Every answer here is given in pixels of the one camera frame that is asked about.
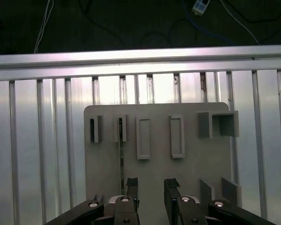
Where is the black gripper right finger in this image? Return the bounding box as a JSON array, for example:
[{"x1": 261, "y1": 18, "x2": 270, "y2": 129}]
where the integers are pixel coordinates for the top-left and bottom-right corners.
[{"x1": 163, "y1": 178, "x2": 277, "y2": 225}]

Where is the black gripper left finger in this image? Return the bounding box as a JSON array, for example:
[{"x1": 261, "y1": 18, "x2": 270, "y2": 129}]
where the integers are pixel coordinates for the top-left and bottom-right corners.
[{"x1": 44, "y1": 177, "x2": 141, "y2": 225}]

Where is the green RAM stick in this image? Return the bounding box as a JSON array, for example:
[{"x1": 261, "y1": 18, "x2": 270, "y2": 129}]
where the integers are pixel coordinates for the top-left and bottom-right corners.
[{"x1": 118, "y1": 117, "x2": 127, "y2": 196}]

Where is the grey parts rack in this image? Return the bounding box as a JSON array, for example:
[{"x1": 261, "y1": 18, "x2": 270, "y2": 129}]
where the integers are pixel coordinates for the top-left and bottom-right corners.
[{"x1": 83, "y1": 102, "x2": 243, "y2": 211}]

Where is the white power adapter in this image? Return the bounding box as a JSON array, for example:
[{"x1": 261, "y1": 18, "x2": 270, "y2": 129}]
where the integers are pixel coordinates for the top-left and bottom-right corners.
[{"x1": 192, "y1": 0, "x2": 210, "y2": 16}]

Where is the blue floor cable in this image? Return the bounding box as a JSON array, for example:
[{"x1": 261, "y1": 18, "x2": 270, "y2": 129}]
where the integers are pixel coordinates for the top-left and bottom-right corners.
[{"x1": 182, "y1": 0, "x2": 235, "y2": 45}]

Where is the grey floor cable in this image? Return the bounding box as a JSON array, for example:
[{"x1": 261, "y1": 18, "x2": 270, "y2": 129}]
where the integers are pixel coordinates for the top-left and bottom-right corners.
[{"x1": 220, "y1": 0, "x2": 260, "y2": 45}]

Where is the white floor cable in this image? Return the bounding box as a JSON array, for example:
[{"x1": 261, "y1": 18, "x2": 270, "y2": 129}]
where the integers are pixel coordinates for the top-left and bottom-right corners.
[{"x1": 34, "y1": 0, "x2": 55, "y2": 53}]

